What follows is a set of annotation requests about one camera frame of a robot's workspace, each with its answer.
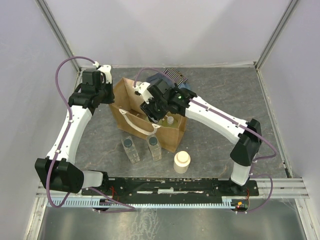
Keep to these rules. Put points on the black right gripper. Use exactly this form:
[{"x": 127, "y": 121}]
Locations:
[{"x": 153, "y": 116}]

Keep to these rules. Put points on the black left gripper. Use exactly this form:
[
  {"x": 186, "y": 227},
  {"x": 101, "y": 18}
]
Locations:
[{"x": 110, "y": 99}]

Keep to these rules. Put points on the small green pump bottle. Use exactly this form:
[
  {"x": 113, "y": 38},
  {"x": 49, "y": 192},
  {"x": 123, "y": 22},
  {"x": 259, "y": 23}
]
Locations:
[{"x": 170, "y": 122}]

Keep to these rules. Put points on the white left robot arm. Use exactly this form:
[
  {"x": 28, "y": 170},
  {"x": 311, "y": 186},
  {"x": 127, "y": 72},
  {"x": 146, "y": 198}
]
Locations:
[{"x": 57, "y": 171}]

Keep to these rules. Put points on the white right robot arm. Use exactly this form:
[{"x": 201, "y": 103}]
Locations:
[{"x": 243, "y": 134}]

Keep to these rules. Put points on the blue and striped clothes pile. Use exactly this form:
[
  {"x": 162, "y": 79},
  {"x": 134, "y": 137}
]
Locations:
[{"x": 171, "y": 76}]

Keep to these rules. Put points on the clear bottle black cap right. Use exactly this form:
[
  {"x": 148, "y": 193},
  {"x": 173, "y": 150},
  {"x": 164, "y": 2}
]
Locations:
[{"x": 154, "y": 147}]

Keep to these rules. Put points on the clear bottle black cap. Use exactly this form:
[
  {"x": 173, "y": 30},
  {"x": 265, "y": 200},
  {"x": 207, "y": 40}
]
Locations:
[
  {"x": 154, "y": 147},
  {"x": 130, "y": 149}
]

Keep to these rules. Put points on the clear bottle black cap left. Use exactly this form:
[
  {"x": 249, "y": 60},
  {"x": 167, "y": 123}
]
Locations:
[{"x": 130, "y": 149}]

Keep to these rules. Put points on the cream jar with lid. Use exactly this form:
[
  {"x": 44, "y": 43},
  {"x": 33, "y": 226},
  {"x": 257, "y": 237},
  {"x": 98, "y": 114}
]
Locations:
[{"x": 181, "y": 162}]

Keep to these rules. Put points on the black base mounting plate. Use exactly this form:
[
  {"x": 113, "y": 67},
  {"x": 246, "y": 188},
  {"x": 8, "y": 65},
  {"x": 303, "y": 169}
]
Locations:
[{"x": 166, "y": 199}]

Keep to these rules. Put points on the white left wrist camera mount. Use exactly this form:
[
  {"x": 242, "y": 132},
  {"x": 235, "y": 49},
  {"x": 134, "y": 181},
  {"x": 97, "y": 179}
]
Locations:
[{"x": 105, "y": 70}]

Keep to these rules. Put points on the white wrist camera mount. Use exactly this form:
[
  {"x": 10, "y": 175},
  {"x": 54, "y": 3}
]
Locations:
[
  {"x": 142, "y": 89},
  {"x": 105, "y": 70}
]

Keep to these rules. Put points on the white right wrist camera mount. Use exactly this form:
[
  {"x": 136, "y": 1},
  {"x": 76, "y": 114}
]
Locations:
[{"x": 142, "y": 89}]

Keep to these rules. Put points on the aluminium frame rail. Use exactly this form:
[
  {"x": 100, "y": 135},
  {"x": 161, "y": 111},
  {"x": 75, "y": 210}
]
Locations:
[{"x": 282, "y": 188}]

